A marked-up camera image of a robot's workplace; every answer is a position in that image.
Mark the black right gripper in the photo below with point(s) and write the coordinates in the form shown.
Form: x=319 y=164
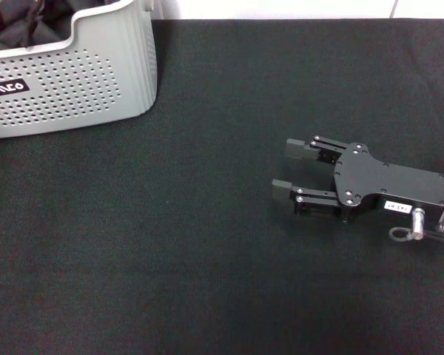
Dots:
x=392 y=185

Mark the dark cloth pile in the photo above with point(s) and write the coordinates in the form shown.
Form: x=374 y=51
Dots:
x=48 y=20

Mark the black tablecloth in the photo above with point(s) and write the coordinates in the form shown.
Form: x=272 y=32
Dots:
x=170 y=259

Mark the grey perforated storage box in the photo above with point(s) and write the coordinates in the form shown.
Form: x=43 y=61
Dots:
x=96 y=74

